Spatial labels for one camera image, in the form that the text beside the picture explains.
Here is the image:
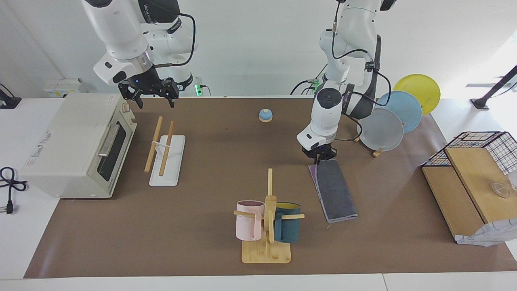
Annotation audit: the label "purple and grey towel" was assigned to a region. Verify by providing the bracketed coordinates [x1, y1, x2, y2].
[308, 159, 358, 224]

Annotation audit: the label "wooden plate rack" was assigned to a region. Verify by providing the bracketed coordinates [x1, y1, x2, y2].
[353, 135, 384, 158]

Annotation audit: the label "white towel rack wooden rods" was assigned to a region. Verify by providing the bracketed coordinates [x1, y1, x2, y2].
[144, 116, 186, 187]

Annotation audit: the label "grey plate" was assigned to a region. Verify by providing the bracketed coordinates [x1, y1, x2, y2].
[358, 108, 404, 152]

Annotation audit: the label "dark teal mug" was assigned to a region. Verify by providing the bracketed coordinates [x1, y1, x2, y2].
[274, 202, 302, 244]

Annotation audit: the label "beige toaster oven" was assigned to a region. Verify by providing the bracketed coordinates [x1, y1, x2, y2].
[20, 94, 138, 199]

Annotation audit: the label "pink mug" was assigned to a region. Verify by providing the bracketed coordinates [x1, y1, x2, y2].
[236, 200, 265, 242]

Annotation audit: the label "light blue plate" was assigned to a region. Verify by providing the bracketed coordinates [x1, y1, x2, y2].
[376, 91, 423, 134]

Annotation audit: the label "wooden mug tree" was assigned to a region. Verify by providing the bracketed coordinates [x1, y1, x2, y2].
[233, 169, 305, 264]

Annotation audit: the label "yellow plate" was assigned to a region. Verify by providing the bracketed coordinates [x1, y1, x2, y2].
[393, 74, 441, 116]

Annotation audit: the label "brown table mat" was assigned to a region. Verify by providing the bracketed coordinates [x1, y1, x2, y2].
[23, 97, 517, 279]

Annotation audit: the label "wooden shelf unit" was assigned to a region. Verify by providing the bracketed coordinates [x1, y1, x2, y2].
[421, 145, 517, 243]

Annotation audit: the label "clear glass dish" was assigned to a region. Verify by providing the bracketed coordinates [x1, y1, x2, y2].
[492, 182, 514, 198]

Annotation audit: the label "marble patterned sheet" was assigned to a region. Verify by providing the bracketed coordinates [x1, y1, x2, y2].
[456, 218, 517, 247]

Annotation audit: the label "black stand leg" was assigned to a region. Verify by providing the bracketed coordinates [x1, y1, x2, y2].
[471, 65, 517, 110]

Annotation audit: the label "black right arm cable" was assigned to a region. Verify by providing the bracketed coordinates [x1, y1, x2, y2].
[153, 13, 197, 68]

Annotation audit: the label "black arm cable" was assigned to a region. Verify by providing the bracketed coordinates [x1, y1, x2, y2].
[331, 0, 393, 142]
[153, 13, 197, 68]

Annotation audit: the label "white wall socket box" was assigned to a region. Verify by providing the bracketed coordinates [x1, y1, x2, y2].
[44, 79, 83, 98]

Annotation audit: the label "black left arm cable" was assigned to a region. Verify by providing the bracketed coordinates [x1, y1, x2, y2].
[331, 0, 393, 142]

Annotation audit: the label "black clamp mount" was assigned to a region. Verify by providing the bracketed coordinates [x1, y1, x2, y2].
[0, 84, 21, 110]

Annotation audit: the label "black power cord with plug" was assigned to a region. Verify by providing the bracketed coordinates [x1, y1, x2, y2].
[0, 167, 28, 215]

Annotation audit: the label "black wire basket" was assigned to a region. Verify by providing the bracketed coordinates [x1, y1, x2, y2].
[422, 131, 517, 175]

